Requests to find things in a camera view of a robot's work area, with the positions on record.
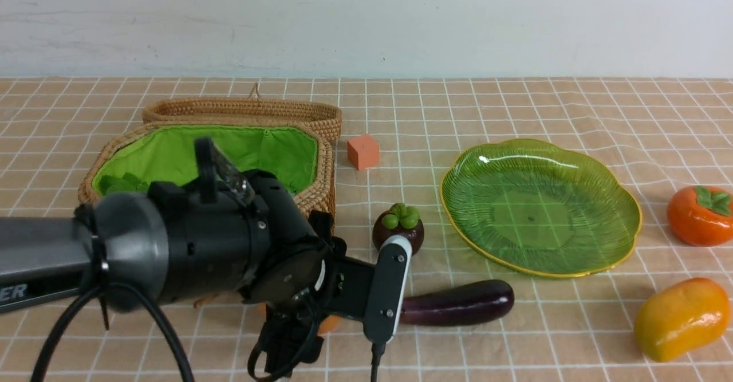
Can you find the orange foam cube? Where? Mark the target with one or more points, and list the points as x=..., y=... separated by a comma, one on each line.
x=363, y=152

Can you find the purple eggplant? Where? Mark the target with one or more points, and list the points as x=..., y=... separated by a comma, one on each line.
x=466, y=305

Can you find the woven wicker basket lid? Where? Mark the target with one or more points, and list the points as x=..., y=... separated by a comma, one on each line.
x=323, y=119

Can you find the woven wicker basket green lining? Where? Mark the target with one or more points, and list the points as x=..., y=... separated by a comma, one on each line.
x=286, y=158

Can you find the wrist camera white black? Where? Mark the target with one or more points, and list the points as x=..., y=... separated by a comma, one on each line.
x=383, y=307

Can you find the beige checkered tablecloth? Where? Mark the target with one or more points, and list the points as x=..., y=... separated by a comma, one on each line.
x=655, y=134

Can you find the white daikon radish with leaves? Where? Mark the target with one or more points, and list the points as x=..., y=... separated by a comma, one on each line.
x=107, y=184

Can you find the yellow orange mango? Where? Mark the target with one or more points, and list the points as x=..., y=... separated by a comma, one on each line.
x=684, y=317

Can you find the brown potato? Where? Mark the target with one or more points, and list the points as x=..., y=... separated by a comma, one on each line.
x=327, y=325

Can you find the green glass leaf plate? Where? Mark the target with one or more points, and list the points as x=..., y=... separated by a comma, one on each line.
x=539, y=209

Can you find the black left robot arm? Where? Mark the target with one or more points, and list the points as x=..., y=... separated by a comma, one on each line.
x=50, y=259

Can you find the dark purple mangosteen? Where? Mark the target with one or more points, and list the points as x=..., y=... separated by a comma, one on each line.
x=401, y=220

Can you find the orange persimmon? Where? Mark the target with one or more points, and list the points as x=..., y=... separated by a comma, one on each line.
x=701, y=215

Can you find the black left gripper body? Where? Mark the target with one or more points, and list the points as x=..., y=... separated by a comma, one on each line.
x=304, y=278

